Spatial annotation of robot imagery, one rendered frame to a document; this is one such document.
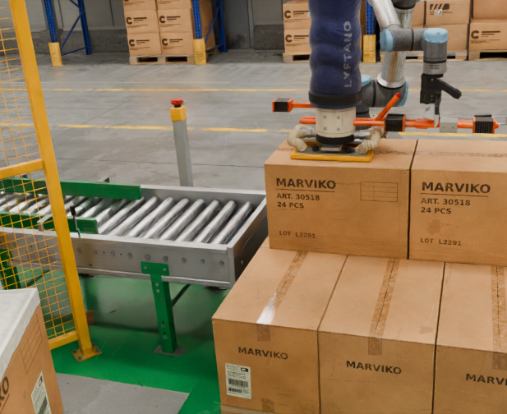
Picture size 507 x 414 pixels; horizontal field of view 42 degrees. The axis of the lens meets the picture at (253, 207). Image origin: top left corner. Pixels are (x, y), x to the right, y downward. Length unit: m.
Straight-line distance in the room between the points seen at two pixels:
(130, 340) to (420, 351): 1.62
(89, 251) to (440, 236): 1.58
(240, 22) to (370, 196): 9.32
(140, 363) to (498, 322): 1.65
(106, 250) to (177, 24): 8.07
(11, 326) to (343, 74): 1.65
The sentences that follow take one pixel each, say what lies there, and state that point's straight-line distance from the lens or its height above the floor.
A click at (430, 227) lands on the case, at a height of 0.70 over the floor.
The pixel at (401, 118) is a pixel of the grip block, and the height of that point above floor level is 1.09.
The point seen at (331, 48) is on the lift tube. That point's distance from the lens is 2.68.
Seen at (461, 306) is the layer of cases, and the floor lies 0.54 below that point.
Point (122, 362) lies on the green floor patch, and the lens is 3.26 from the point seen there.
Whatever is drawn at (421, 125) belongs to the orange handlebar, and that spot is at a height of 1.07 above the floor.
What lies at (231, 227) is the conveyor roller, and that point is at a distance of 3.16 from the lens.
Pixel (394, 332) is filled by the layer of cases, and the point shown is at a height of 0.54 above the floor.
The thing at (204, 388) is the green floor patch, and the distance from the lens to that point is 3.01.
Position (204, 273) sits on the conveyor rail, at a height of 0.46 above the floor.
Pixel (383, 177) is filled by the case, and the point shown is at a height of 0.91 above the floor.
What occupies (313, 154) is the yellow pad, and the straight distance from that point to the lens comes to 2.76.
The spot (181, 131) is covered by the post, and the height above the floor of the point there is 0.87.
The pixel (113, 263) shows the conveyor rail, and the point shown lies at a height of 0.47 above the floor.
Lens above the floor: 1.83
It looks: 22 degrees down
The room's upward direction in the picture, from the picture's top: 4 degrees counter-clockwise
